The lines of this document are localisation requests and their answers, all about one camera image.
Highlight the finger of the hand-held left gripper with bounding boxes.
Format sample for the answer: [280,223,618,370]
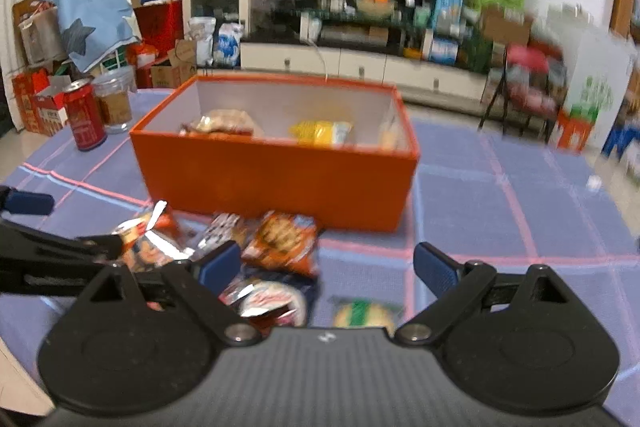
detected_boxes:
[0,186,55,216]
[0,219,124,295]

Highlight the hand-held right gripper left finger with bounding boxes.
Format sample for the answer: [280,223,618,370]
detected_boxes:
[75,241,261,348]

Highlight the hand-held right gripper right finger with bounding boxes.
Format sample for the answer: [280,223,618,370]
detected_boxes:
[395,241,583,348]

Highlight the red white round-label packet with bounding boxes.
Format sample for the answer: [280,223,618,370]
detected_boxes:
[220,277,308,328]

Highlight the red silver snack packet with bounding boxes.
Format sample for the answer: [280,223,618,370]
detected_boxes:
[117,201,193,273]

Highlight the orange cardboard box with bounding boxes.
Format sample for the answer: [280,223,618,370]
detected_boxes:
[129,74,420,234]

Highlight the clear brown biscuit packet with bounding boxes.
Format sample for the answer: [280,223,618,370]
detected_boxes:
[180,109,263,138]

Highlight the yellow snack packet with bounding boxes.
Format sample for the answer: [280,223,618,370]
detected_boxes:
[290,120,353,146]

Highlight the white silver snack packet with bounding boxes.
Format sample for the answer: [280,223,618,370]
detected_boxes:
[195,213,251,258]

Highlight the orange brown snack packet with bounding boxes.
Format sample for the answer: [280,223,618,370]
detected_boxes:
[242,211,321,279]

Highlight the green beige snack packet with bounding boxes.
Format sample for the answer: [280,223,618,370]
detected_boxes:
[332,299,407,330]

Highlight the blue plaid tablecloth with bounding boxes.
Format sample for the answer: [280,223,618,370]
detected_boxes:
[0,89,640,408]

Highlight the red white cartons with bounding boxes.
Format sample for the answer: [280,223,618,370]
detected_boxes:
[12,69,76,136]

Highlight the red soda can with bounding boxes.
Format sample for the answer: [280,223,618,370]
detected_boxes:
[62,78,107,152]

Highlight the clear plastic jar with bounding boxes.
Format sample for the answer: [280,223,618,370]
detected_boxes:
[91,68,135,135]

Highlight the grey brown cardboard box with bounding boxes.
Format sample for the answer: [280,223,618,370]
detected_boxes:
[12,0,66,65]

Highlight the small brown cardboard box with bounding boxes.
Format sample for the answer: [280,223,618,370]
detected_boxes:
[150,57,198,88]

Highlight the orange white carton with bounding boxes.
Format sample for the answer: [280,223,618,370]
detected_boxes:
[557,107,598,152]

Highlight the blue star print cloth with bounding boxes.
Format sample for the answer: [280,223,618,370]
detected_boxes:
[41,0,142,72]

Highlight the white black television stand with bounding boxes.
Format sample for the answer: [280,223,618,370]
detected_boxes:
[240,0,493,108]

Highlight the red fabric cover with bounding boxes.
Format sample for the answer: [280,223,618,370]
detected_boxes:
[134,2,183,45]

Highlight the blue white plastic bag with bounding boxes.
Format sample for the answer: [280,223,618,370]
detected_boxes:
[214,22,243,68]

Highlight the red folding chair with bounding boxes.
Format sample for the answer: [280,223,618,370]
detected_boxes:
[479,44,566,142]

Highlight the large brown cardboard box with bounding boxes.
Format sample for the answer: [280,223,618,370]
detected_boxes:
[480,9,533,48]

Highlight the blue white tissue pack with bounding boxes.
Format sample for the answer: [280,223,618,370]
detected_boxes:
[435,0,463,35]

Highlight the fruit bowl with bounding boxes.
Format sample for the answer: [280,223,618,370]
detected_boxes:
[355,0,396,18]

